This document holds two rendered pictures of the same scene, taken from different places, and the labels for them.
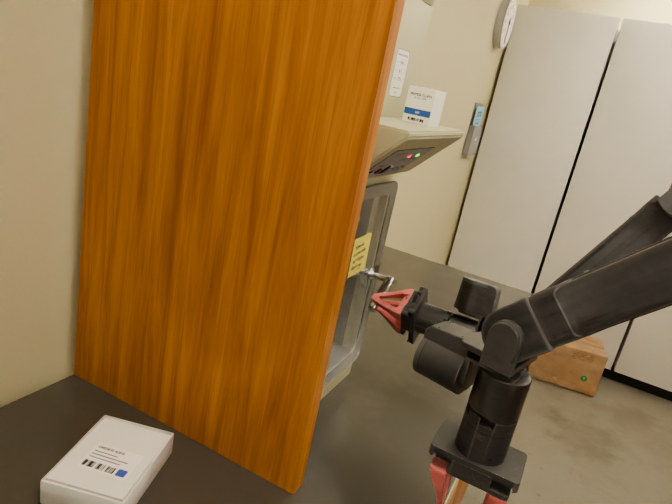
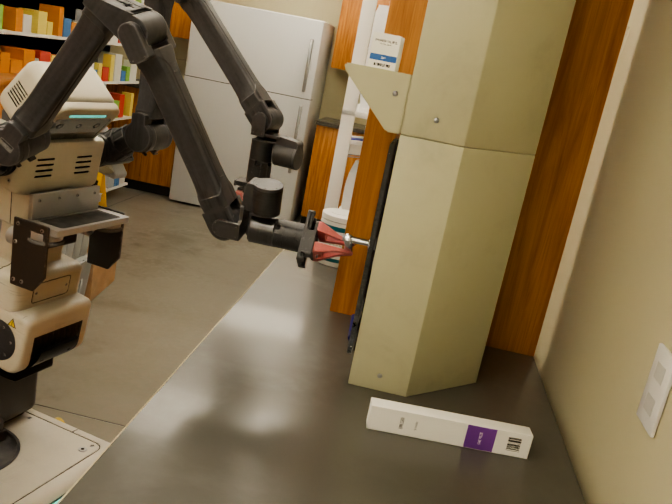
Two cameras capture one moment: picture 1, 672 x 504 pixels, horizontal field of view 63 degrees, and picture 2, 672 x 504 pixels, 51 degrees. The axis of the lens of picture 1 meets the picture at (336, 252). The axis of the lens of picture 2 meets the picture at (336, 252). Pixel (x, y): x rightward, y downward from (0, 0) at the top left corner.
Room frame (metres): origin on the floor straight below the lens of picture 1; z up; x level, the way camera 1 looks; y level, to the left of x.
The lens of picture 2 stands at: (2.23, -0.53, 1.51)
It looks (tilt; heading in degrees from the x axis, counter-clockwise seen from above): 15 degrees down; 162
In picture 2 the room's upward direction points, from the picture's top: 11 degrees clockwise
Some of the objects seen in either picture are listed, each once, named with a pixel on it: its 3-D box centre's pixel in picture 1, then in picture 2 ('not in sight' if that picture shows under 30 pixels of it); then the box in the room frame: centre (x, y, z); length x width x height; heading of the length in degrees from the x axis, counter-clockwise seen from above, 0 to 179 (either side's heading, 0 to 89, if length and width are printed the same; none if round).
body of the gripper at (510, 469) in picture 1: (484, 435); (258, 174); (0.55, -0.21, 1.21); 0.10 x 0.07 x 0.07; 67
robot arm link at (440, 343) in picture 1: (474, 348); (279, 140); (0.57, -0.17, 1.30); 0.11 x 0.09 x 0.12; 53
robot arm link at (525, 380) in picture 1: (494, 387); (264, 150); (0.55, -0.20, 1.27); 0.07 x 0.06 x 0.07; 53
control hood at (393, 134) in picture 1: (401, 153); (379, 96); (0.93, -0.08, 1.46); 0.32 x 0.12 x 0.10; 157
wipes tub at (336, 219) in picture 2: not in sight; (340, 237); (0.32, 0.11, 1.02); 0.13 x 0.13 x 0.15
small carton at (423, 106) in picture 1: (424, 106); (386, 52); (0.99, -0.10, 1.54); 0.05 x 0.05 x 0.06; 63
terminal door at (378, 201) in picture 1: (344, 291); (376, 236); (0.95, -0.03, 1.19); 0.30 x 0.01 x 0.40; 156
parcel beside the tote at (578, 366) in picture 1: (566, 357); not in sight; (3.26, -1.58, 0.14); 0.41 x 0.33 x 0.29; 73
